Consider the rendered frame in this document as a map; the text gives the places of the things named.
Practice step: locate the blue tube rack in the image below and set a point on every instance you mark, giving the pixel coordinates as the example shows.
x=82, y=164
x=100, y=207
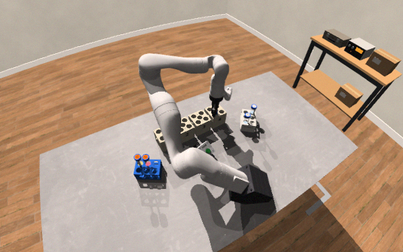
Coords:
x=148, y=174

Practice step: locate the clear conical tube with tan liquid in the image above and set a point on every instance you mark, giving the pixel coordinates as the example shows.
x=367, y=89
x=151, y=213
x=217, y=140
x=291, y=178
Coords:
x=138, y=159

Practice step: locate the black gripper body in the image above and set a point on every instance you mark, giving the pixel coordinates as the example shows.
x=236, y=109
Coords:
x=215, y=100

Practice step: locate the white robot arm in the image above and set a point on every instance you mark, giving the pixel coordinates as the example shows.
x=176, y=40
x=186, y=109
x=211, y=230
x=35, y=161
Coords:
x=190, y=162

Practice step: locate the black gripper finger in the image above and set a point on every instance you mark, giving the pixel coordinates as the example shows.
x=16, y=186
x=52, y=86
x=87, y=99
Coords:
x=214, y=110

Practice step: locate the conical centrifuge tube with pink liquid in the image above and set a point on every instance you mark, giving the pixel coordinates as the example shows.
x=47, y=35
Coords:
x=146, y=159

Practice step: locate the white tube rack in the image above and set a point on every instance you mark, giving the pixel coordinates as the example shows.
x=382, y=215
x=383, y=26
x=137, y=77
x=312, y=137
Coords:
x=251, y=125

